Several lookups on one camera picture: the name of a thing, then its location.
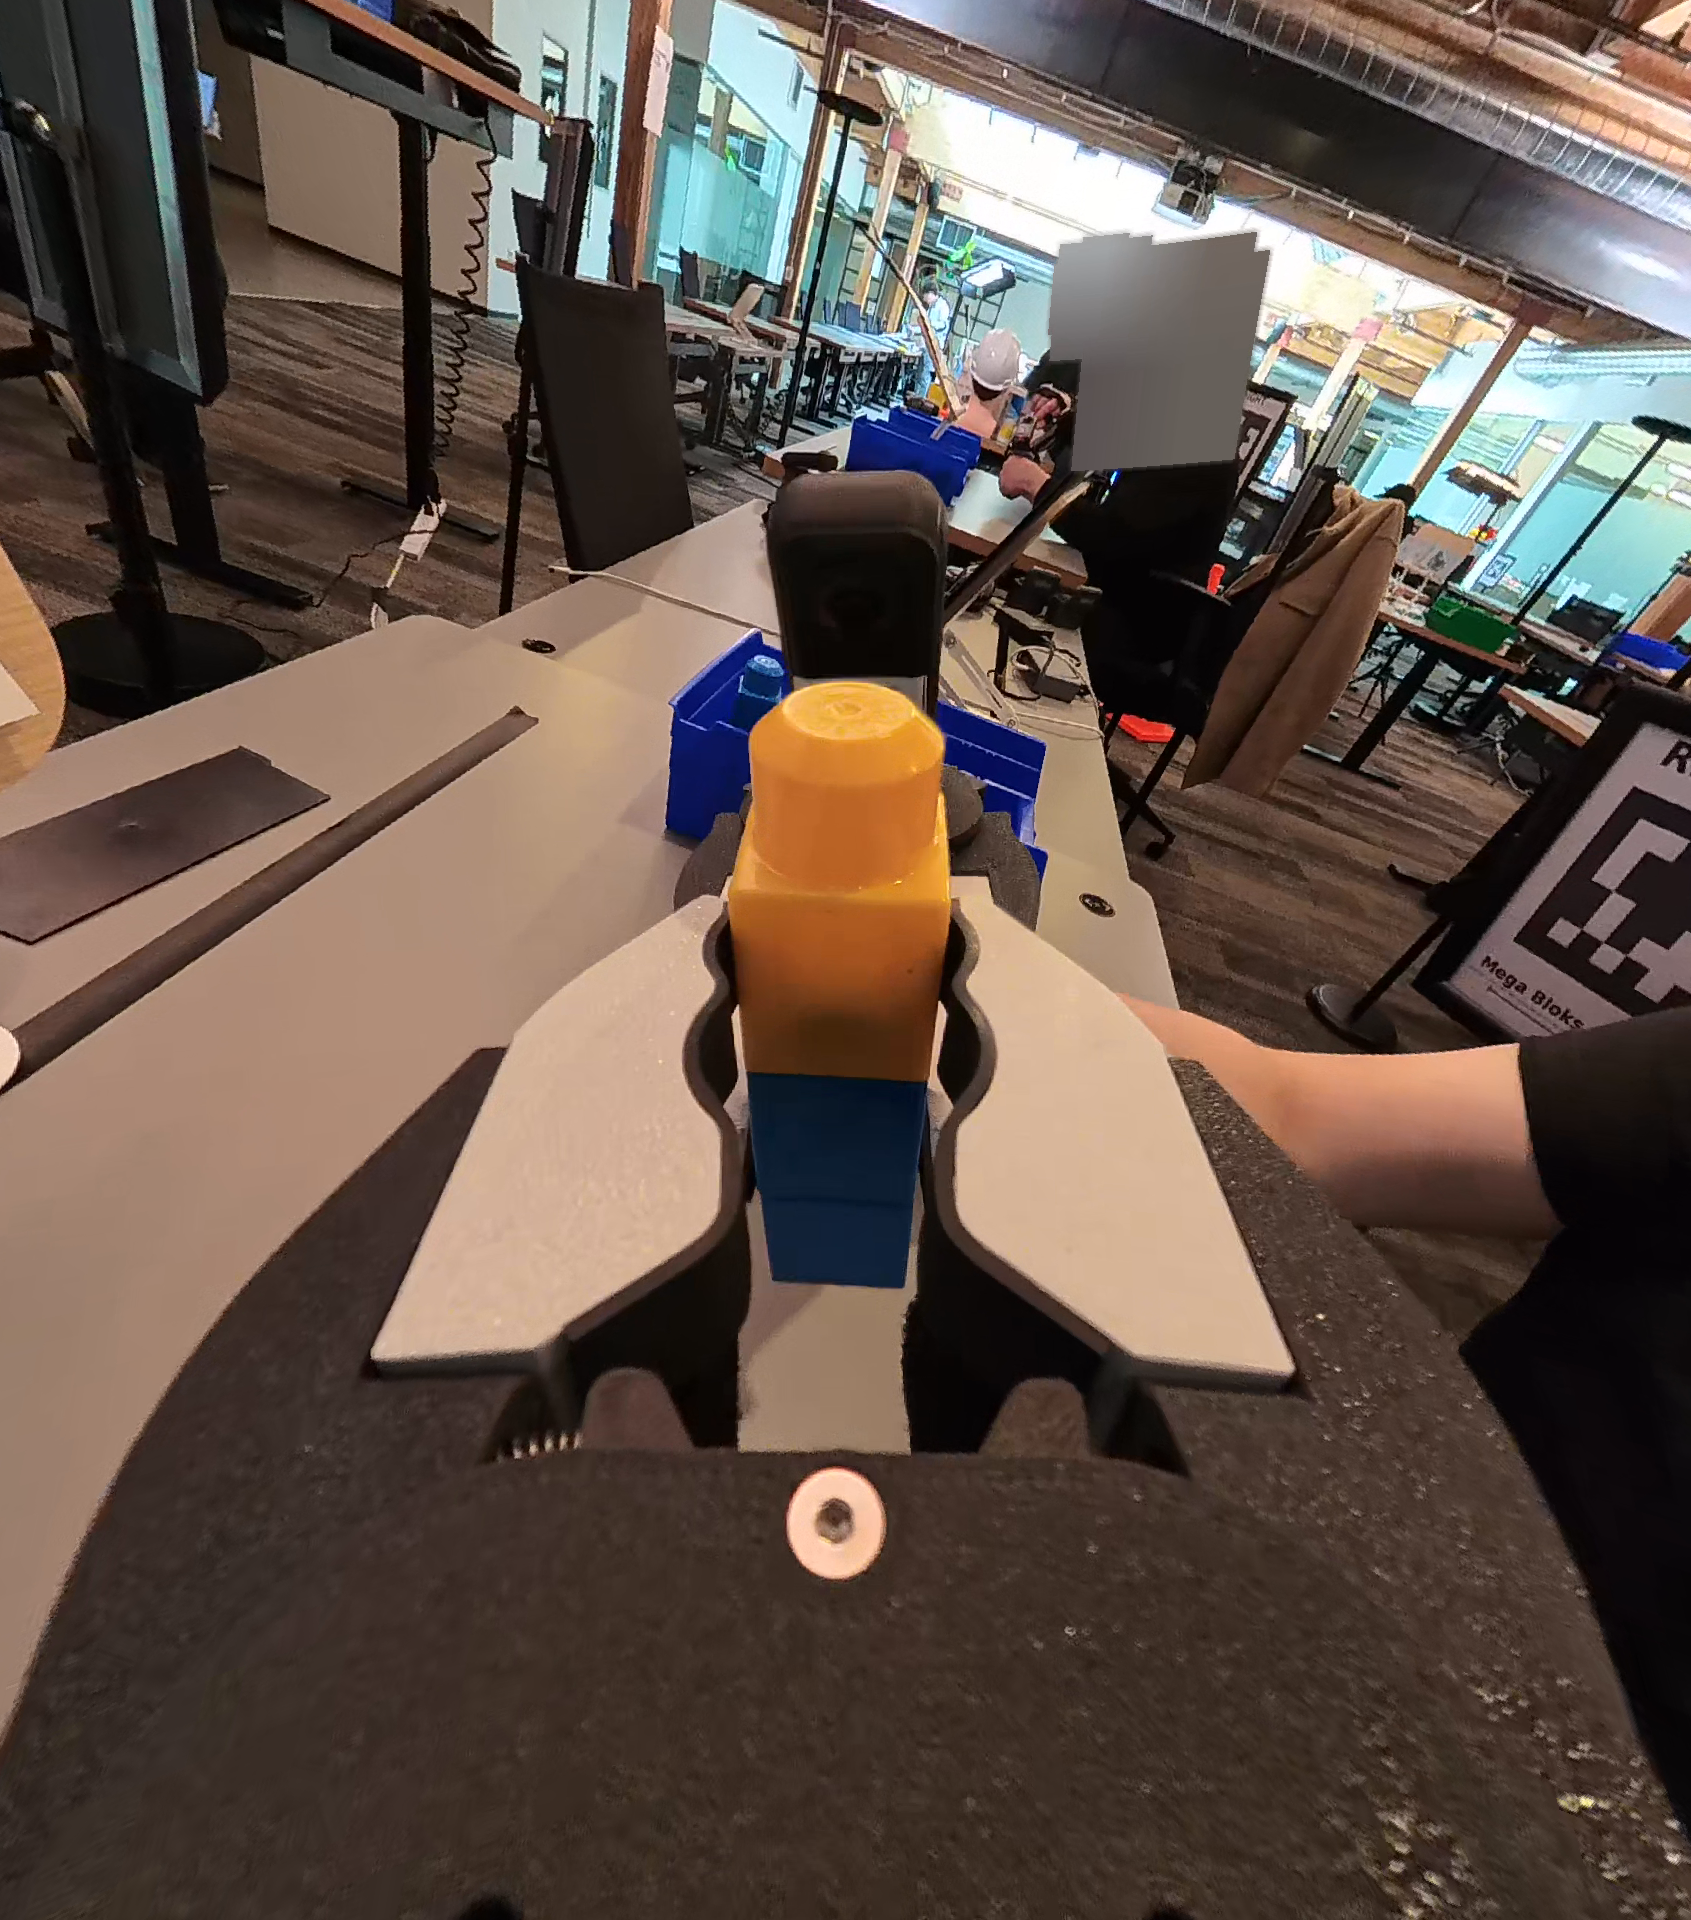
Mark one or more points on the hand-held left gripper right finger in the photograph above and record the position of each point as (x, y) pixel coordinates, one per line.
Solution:
(1101, 1185)

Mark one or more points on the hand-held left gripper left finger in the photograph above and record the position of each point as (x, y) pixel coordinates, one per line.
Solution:
(561, 1185)

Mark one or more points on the pile of coloured toy bricks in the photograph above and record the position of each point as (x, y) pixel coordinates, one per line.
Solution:
(761, 698)

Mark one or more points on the blue plastic bin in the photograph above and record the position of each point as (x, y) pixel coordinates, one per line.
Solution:
(913, 451)
(703, 750)

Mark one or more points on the orange mega block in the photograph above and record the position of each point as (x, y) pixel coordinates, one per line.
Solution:
(839, 944)

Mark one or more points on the person's right forearm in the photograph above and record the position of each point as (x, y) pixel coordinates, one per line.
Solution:
(1386, 1111)

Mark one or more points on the black panel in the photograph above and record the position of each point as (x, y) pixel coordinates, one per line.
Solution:
(607, 421)

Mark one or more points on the white power strip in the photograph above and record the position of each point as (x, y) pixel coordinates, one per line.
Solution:
(419, 532)

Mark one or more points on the tan coat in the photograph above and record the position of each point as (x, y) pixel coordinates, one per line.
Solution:
(1296, 645)

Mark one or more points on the standing desk with wooden top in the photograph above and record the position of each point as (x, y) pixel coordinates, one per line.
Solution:
(413, 301)

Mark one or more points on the black flat plate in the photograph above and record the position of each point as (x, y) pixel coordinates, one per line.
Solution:
(111, 841)

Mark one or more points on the person's black clothing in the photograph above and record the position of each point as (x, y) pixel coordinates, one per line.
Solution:
(1670, 1351)

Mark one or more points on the marker sign board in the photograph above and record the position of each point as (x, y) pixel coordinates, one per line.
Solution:
(1640, 901)

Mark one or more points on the green plastic bin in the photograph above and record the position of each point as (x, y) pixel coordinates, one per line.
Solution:
(1472, 622)

